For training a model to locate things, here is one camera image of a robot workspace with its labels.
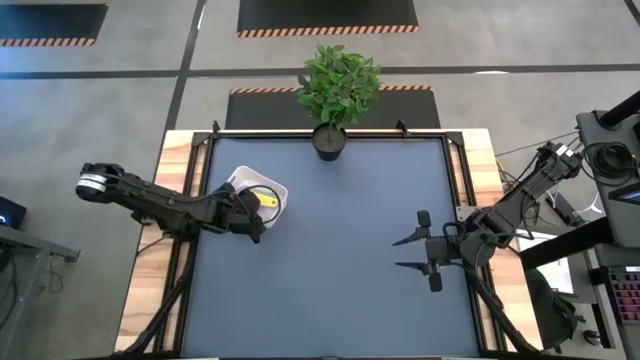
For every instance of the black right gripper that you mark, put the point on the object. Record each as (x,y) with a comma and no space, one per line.
(442,247)

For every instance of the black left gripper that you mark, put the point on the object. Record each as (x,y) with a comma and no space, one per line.
(245,220)

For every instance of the yellow measuring cup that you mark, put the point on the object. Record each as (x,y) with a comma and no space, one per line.
(267,201)

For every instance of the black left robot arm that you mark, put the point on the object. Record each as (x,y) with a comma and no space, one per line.
(150,202)

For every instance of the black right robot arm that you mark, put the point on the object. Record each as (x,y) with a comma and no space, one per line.
(525,192)

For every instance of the white plastic basket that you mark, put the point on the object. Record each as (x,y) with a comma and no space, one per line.
(245,175)

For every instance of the white paper sheet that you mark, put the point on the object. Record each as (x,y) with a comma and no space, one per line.
(560,277)

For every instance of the black bag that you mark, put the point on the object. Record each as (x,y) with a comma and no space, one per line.
(550,310)

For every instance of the black metal beam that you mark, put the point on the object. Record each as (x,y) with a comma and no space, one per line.
(565,245)

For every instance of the black power adapter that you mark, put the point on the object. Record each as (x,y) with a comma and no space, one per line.
(560,207)

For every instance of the green plant in black pot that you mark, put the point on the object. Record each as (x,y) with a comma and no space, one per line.
(340,90)

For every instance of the grey equipment cart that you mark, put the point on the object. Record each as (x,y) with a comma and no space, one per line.
(590,130)

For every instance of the backlit computer keyboard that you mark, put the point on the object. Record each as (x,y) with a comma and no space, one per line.
(627,295)

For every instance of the black hazard-striped floor mat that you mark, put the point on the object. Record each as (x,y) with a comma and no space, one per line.
(325,15)
(45,22)

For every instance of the grey metal desk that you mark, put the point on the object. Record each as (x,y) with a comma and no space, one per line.
(25,245)

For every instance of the dark electronic device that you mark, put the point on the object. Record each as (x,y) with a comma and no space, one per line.
(10,212)

